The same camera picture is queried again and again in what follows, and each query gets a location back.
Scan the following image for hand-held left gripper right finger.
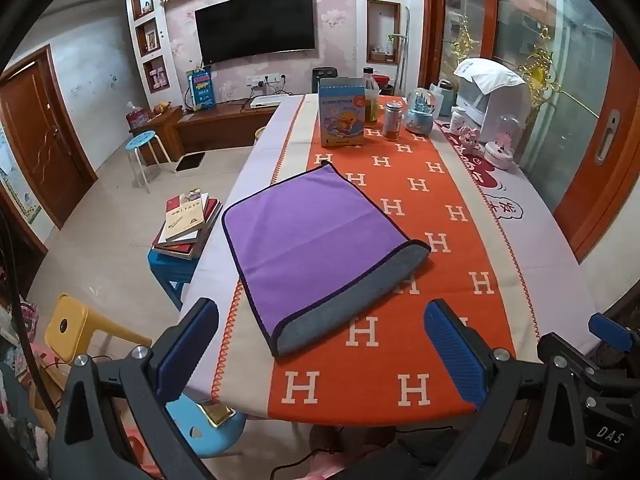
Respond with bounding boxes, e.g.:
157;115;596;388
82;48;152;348
424;299;596;480

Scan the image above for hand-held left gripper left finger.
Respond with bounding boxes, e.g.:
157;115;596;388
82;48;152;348
50;298;219;480

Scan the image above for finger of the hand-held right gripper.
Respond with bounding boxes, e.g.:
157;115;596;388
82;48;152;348
536;331;608;387
588;312;640;361

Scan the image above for purple and grey towel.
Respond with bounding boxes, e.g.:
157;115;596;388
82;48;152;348
221;160;432;358

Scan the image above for gold shiny object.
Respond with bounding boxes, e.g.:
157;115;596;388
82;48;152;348
197;400;237;428

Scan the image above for blue square stool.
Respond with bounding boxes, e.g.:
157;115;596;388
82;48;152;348
147;247;201;311

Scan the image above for blue round plastic stool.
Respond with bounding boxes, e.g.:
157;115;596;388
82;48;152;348
165;392;247;458

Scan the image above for orange patterned tablecloth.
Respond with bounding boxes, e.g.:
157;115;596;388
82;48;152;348
180;92;601;428

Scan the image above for yellow plastic stool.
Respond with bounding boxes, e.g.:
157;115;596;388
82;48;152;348
44;293;153;363

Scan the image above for stack of books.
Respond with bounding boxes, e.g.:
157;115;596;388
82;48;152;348
151;189;224;261

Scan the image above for black floor scale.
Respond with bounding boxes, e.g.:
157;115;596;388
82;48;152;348
175;151;207;173

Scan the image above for light blue round stool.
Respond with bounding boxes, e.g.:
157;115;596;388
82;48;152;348
125;131;173;194

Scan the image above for pink figurine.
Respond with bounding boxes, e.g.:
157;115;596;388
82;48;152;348
457;126;482;151

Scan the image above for glass dome ornament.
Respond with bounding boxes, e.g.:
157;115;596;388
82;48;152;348
484;115;521;171

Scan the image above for wooden television cabinet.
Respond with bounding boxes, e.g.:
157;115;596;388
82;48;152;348
129;95;301;161

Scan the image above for red tissue box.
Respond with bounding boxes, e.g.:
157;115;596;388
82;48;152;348
126;102;151;128

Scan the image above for glass spice jar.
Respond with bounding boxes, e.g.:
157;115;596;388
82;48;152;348
382;101;404;142

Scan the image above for blue snow globe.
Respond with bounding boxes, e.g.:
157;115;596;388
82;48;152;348
404;87;437;135

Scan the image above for brown wooden door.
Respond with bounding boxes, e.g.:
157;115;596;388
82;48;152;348
0;45;98;231

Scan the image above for white countertop appliance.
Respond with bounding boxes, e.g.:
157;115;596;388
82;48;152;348
452;57;531;132

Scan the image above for white thermos jug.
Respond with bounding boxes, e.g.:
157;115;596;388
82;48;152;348
430;80;455;117

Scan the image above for blue printed board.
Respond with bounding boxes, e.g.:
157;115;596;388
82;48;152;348
186;66;217;112

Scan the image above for white set-top box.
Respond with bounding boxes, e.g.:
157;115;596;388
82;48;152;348
250;94;292;109

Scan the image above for oil bottle with black cap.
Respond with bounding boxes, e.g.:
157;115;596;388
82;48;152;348
362;66;381;128

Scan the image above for blue duck print box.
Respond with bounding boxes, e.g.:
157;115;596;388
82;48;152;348
318;77;367;148

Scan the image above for gold hanging ornament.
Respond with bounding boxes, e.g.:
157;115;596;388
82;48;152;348
450;17;476;68
520;30;558;108

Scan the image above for white folded cloth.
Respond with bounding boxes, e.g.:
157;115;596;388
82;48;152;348
453;57;523;97

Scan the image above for black flat television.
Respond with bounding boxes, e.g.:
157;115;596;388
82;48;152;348
194;0;319;67

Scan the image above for silver sliding door handle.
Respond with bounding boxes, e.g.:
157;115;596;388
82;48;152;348
594;109;621;166

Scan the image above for wall poster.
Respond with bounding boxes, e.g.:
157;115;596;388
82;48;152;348
0;127;43;226

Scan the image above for mop handle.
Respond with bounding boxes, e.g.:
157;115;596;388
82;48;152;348
389;5;412;97

